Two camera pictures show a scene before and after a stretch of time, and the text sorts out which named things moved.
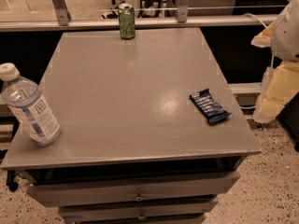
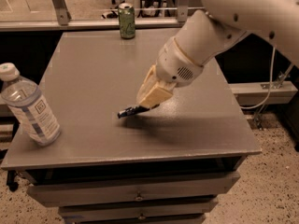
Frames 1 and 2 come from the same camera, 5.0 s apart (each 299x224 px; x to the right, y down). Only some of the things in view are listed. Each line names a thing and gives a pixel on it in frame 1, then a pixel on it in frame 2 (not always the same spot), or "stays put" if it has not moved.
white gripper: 288,34 → 175,63
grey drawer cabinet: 149,131 stays put
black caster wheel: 10,176 stays put
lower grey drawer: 175,206 stays put
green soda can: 127,21 stays put
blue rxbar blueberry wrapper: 211,110 → 135,109
